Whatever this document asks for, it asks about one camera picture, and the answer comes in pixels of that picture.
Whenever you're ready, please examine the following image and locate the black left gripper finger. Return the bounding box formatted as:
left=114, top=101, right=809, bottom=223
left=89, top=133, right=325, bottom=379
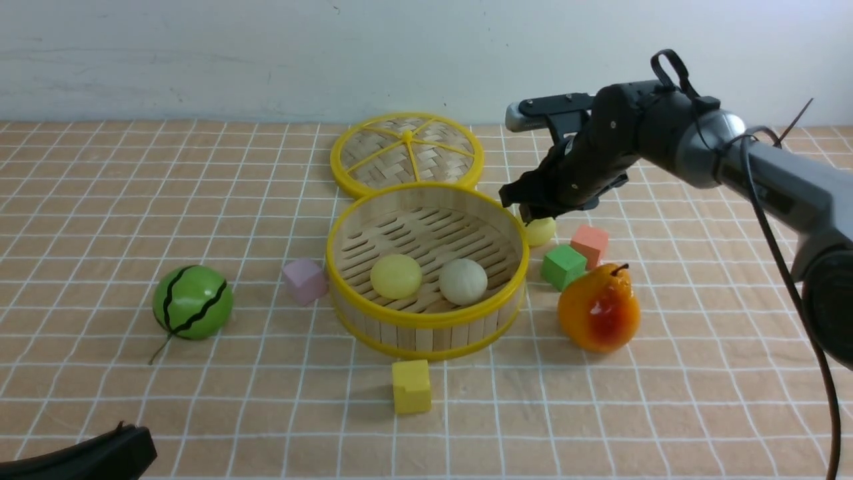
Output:
left=1, top=422, right=158, bottom=479

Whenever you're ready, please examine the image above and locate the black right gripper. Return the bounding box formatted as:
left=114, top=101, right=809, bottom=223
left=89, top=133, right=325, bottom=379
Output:
left=498, top=80, right=694, bottom=224

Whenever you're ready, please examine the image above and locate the yellow bun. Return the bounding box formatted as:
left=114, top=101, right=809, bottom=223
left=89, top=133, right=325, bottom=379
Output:
left=371, top=254, right=423, bottom=300
left=524, top=218, right=556, bottom=249

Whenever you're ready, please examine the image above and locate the white bun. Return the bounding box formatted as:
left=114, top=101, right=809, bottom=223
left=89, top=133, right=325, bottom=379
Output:
left=438, top=258, right=488, bottom=306

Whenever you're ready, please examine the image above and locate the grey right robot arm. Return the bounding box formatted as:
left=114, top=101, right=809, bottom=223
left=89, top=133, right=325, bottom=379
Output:
left=499, top=80, right=851, bottom=367

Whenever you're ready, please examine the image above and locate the bamboo steamer tray yellow rim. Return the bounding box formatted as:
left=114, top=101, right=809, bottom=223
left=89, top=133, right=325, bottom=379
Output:
left=326, top=183, right=530, bottom=361

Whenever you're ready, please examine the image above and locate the green cube block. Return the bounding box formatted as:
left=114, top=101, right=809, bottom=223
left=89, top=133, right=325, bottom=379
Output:
left=541, top=244, right=587, bottom=292

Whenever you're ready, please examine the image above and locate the pink cube block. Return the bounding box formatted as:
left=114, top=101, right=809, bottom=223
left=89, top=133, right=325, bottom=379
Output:
left=570, top=225, right=610, bottom=271

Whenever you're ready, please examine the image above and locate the orange toy pear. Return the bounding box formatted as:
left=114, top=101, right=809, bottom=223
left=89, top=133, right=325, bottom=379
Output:
left=557, top=263, right=642, bottom=353

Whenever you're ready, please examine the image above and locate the green toy watermelon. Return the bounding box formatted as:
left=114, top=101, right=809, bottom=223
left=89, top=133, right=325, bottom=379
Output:
left=147, top=265, right=233, bottom=365

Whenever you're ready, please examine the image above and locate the yellow notched block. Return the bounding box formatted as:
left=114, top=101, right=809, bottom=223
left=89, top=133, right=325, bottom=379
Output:
left=392, top=359, right=432, bottom=415

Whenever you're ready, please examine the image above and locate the purple cube block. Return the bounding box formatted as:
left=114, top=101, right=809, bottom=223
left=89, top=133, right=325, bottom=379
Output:
left=281, top=258, right=329, bottom=306

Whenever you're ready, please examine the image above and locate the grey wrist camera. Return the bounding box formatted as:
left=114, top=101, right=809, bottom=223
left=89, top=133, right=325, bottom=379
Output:
left=504, top=93, right=595, bottom=144

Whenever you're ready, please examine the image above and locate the woven steamer lid yellow frame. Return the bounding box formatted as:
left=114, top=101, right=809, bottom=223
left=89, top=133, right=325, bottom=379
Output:
left=330, top=112, right=485, bottom=199

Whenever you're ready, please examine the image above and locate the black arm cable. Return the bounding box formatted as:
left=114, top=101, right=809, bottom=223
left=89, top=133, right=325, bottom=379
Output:
left=650, top=49, right=842, bottom=480

